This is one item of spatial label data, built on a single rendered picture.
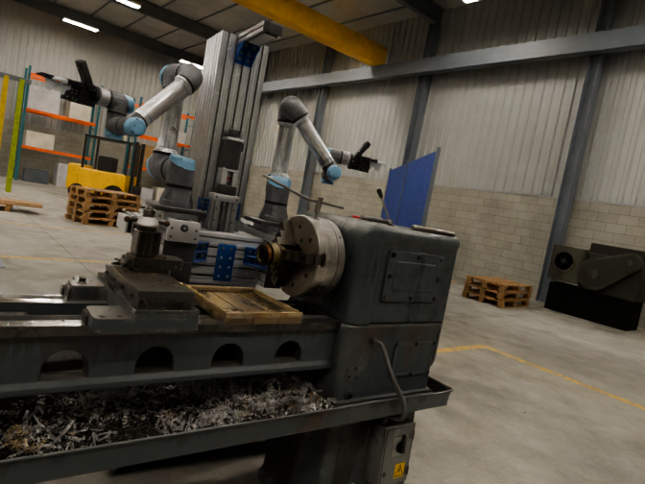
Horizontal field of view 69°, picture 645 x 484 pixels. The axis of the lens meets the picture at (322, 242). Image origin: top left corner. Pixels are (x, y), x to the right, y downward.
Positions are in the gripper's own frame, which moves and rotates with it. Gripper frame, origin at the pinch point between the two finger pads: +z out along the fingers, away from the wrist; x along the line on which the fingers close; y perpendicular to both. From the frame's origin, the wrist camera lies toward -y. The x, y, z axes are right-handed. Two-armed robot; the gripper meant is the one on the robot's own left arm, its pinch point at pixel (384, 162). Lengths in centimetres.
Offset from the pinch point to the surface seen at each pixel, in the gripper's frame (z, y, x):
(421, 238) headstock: 0, 25, 78
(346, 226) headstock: -33, 25, 79
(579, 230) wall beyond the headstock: 678, 77, -677
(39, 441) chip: -115, 84, 141
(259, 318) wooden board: -62, 55, 110
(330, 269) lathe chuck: -38, 40, 93
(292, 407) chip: -46, 84, 114
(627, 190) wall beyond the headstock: 720, -30, -630
